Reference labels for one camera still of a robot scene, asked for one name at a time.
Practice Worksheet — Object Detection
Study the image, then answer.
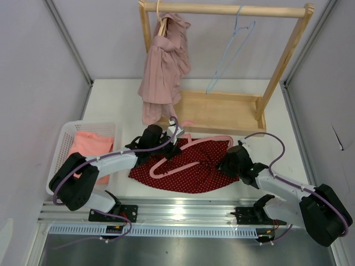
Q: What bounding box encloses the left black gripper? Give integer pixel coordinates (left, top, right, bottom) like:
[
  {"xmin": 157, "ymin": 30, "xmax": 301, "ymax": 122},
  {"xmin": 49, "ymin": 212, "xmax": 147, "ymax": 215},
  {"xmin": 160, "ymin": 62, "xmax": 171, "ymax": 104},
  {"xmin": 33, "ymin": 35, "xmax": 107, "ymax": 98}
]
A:
[{"xmin": 149, "ymin": 131, "xmax": 181, "ymax": 161}]

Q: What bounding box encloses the blue plastic hanger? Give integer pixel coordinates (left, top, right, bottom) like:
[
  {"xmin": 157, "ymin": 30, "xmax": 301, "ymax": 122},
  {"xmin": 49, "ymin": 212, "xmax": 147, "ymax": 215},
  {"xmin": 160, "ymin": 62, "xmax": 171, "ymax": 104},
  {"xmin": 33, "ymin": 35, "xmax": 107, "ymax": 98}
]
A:
[{"xmin": 205, "ymin": 4, "xmax": 256, "ymax": 95}]

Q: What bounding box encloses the beige plastic hanger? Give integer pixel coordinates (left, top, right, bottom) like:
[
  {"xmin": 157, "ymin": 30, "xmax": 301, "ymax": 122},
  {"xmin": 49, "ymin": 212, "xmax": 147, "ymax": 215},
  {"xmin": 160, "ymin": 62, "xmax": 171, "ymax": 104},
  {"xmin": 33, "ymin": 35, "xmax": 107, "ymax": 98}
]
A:
[{"xmin": 156, "ymin": 0, "xmax": 168, "ymax": 37}]

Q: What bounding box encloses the salmon pink cloth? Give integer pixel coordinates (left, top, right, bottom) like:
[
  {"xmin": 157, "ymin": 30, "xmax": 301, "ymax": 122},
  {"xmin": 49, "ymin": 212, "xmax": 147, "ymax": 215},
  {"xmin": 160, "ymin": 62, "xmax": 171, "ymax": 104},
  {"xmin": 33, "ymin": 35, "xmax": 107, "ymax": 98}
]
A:
[{"xmin": 66, "ymin": 131, "xmax": 115, "ymax": 186}]

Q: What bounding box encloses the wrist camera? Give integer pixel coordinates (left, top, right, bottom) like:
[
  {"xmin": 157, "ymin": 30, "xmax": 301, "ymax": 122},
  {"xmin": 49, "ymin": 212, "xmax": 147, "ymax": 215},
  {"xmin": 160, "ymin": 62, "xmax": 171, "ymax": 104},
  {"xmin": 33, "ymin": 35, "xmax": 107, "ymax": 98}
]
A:
[
  {"xmin": 237, "ymin": 138, "xmax": 250, "ymax": 149},
  {"xmin": 166, "ymin": 120, "xmax": 185, "ymax": 145}
]

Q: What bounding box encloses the red polka dot cloth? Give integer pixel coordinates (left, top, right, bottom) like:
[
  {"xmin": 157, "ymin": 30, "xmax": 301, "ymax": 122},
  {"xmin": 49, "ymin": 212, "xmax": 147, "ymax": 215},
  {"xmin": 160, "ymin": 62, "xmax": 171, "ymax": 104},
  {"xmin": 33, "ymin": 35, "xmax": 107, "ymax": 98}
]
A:
[{"xmin": 129, "ymin": 138, "xmax": 239, "ymax": 194}]

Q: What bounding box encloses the aluminium mounting rail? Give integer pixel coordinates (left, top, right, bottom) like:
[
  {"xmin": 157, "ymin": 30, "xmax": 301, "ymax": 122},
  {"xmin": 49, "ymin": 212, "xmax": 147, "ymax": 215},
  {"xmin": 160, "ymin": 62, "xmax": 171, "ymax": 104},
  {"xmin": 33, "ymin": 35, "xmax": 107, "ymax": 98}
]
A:
[{"xmin": 37, "ymin": 196, "xmax": 306, "ymax": 239}]

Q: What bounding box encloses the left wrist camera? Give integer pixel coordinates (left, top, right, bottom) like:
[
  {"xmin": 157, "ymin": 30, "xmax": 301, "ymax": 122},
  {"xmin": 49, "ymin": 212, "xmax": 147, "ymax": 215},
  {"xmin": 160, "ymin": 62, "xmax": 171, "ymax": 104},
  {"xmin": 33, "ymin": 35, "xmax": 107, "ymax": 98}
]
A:
[{"xmin": 166, "ymin": 120, "xmax": 185, "ymax": 145}]

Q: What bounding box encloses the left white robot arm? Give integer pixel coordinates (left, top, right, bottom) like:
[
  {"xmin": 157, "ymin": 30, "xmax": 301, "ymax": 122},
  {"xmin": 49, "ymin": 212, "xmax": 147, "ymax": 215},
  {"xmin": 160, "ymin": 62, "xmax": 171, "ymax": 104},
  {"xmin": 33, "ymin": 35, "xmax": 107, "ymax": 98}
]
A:
[{"xmin": 48, "ymin": 123, "xmax": 184, "ymax": 222}]

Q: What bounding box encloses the white plastic basket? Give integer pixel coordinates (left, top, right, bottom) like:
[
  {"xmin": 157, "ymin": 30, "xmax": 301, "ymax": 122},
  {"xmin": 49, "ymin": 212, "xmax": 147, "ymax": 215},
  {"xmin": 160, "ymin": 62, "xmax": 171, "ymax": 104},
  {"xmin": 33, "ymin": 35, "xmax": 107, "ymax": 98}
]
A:
[{"xmin": 46, "ymin": 120, "xmax": 117, "ymax": 196}]

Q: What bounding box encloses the pink plastic hanger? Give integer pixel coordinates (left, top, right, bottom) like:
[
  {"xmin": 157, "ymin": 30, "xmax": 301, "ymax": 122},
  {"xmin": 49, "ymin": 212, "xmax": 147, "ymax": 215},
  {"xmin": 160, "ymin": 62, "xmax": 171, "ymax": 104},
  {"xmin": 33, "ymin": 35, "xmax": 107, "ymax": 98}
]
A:
[{"xmin": 149, "ymin": 133, "xmax": 234, "ymax": 179}]

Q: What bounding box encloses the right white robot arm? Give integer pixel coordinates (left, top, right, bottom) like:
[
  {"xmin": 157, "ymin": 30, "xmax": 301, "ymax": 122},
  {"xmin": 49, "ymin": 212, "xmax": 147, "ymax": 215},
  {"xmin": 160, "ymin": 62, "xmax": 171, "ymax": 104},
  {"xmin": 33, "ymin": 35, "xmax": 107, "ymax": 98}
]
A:
[{"xmin": 218, "ymin": 145, "xmax": 353, "ymax": 247}]

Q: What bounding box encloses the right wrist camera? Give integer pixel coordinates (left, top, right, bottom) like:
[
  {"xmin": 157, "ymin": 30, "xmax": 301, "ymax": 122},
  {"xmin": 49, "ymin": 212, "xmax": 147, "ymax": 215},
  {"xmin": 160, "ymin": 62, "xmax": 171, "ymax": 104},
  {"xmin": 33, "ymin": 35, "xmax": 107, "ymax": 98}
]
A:
[{"xmin": 237, "ymin": 138, "xmax": 250, "ymax": 149}]

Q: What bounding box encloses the wooden clothes rack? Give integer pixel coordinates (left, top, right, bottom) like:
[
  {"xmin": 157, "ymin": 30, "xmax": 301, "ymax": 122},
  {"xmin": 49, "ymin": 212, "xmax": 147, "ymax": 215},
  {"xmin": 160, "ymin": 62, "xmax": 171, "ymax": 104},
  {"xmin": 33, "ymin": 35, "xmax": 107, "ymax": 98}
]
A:
[{"xmin": 139, "ymin": 1, "xmax": 315, "ymax": 135}]

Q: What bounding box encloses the pink skirt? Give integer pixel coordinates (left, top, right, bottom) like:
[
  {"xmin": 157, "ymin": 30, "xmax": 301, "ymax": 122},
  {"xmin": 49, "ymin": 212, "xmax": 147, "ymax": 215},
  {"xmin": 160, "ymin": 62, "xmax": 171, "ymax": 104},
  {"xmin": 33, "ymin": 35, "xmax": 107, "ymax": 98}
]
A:
[{"xmin": 138, "ymin": 13, "xmax": 191, "ymax": 125}]

